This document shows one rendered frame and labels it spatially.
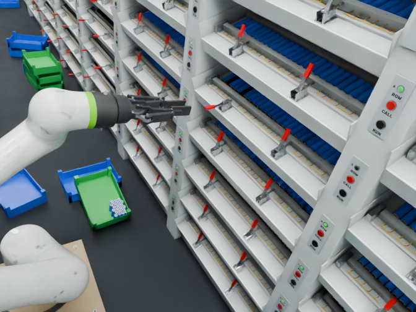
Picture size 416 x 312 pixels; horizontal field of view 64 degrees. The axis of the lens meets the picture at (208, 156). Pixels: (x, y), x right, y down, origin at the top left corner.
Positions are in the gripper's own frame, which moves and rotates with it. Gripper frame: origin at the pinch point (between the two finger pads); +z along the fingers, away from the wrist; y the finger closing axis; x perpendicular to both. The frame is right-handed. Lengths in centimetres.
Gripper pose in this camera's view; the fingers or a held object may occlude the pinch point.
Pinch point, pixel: (177, 108)
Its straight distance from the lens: 102.3
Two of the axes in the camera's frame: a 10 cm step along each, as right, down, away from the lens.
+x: 2.8, -8.1, -5.2
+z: 7.9, -1.1, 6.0
